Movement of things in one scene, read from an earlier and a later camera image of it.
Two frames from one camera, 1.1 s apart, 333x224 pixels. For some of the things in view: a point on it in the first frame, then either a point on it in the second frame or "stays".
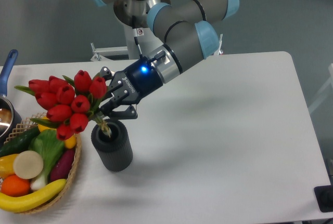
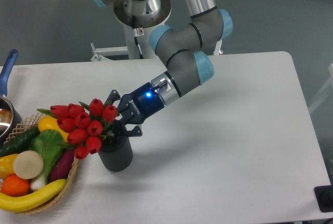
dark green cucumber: x=19 y=142 stays
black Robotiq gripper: x=129 y=87 -> x=135 y=106
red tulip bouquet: x=71 y=104 -> x=86 y=125
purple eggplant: x=64 y=165 stays
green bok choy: x=49 y=144 stays
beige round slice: x=28 y=165 stays
